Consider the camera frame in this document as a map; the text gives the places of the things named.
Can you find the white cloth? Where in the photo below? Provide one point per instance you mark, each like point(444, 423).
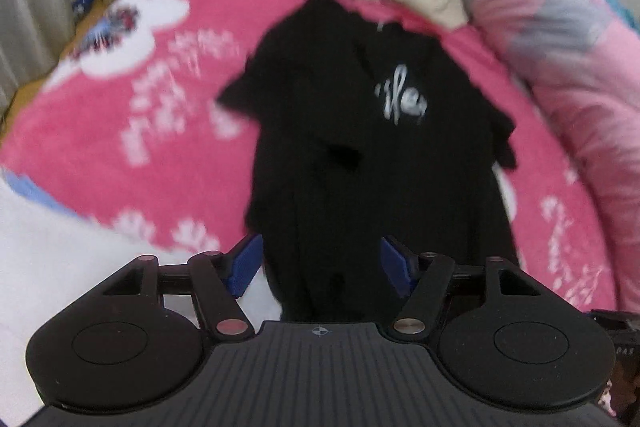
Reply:
point(50, 267)

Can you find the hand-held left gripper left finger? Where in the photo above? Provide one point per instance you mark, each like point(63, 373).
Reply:
point(245, 264)

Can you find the small blue floor item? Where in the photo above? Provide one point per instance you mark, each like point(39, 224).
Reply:
point(85, 7)

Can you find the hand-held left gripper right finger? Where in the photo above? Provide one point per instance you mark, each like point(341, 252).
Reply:
point(395, 264)

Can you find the pink floral blanket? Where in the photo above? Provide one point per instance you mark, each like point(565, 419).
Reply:
point(150, 107)

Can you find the black printed sweatshirt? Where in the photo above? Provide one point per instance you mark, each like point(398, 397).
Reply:
point(320, 157)

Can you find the pink grey floral quilt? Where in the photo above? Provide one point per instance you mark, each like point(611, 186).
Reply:
point(575, 82)

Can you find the grey curtain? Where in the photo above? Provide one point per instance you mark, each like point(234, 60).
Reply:
point(25, 7)

